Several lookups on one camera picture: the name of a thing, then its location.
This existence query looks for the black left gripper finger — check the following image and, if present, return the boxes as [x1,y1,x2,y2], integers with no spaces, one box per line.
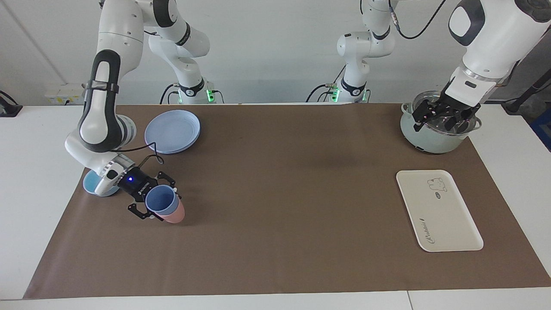
[412,100,436,132]
[446,113,474,132]

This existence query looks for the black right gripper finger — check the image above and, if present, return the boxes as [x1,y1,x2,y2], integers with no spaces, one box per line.
[156,171,181,199]
[127,201,163,222]

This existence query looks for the blue ribbed cup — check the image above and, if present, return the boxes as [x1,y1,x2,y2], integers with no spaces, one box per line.
[145,185,178,216]

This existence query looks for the pink cup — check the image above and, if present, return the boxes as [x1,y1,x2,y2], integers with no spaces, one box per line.
[157,199,186,224]

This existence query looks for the cream tray with rabbit print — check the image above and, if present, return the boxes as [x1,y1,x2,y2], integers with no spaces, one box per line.
[396,170,484,252]

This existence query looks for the pale green cooking pot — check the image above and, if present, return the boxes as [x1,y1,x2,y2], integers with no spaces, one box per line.
[400,90,483,154]

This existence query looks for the light blue bowl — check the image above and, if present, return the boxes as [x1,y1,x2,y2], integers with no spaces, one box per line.
[83,169,121,197]

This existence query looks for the blue plate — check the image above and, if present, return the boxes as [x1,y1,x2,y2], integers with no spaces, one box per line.
[144,109,201,155]

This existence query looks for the black tripod stand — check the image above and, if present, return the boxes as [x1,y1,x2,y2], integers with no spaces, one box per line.
[501,69,551,115]

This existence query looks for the blue box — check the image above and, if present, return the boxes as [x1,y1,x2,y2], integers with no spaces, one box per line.
[530,116,551,152]

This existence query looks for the white power strip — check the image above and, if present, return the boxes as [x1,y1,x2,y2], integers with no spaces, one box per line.
[45,84,87,105]

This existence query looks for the brown table mat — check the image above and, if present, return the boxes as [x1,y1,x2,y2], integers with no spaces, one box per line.
[24,103,551,299]

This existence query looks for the black clamp stand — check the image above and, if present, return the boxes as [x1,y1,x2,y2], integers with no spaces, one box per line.
[0,90,23,118]

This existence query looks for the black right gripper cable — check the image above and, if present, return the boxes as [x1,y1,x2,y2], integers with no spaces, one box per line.
[117,142,165,167]

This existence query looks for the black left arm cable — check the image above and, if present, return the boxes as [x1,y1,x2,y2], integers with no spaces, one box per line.
[387,0,448,40]

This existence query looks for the black right base cables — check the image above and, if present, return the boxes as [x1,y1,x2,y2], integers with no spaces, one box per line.
[160,83,180,105]

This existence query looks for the black base cables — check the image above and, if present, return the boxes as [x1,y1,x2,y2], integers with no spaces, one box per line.
[306,65,347,104]
[160,83,180,105]

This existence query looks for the black left base cables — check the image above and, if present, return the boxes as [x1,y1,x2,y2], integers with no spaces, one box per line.
[306,65,347,104]

